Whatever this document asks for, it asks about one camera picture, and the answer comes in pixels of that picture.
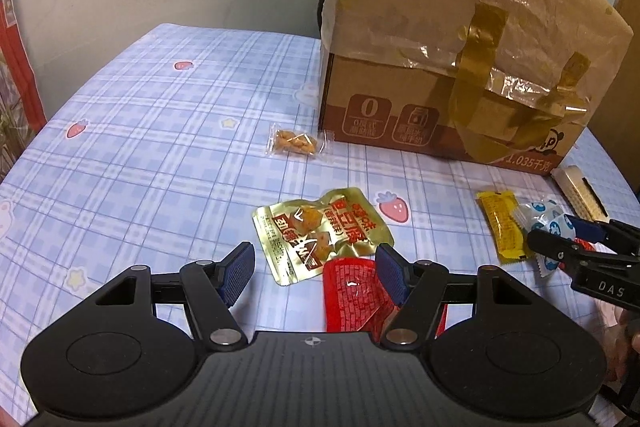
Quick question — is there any gold tofu snack packet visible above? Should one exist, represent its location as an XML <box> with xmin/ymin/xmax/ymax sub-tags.
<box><xmin>252</xmin><ymin>187</ymin><xmax>394</xmax><ymax>286</ymax></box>

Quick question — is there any blue plaid tablecloth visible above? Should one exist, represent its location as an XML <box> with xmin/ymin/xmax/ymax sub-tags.
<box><xmin>0</xmin><ymin>22</ymin><xmax>640</xmax><ymax>425</ymax></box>

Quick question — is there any white blue candy packet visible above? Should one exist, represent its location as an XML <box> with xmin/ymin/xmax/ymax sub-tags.
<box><xmin>511</xmin><ymin>198</ymin><xmax>577</xmax><ymax>279</ymax></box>

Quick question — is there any red sauce packet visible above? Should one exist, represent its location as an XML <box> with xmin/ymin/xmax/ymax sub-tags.
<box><xmin>322</xmin><ymin>256</ymin><xmax>449</xmax><ymax>339</ymax></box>

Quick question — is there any brown cardboard box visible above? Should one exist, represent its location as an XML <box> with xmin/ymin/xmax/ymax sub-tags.
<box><xmin>319</xmin><ymin>0</ymin><xmax>633</xmax><ymax>176</ymax></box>

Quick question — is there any yellow snack packet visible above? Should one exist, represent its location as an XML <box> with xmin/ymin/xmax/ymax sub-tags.
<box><xmin>476</xmin><ymin>191</ymin><xmax>532</xmax><ymax>263</ymax></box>

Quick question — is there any clear peanut snack packet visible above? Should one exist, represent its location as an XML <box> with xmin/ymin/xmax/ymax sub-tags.
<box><xmin>266</xmin><ymin>124</ymin><xmax>334</xmax><ymax>158</ymax></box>

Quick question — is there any right hand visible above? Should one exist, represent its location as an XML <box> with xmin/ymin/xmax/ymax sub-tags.
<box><xmin>593</xmin><ymin>300</ymin><xmax>639</xmax><ymax>381</ymax></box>

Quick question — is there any cracker packet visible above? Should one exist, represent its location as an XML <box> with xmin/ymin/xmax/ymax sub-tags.
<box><xmin>551</xmin><ymin>165</ymin><xmax>610</xmax><ymax>222</ymax></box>

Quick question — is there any red floral curtain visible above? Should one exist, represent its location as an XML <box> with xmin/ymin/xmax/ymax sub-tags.
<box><xmin>0</xmin><ymin>0</ymin><xmax>47</xmax><ymax>180</ymax></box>

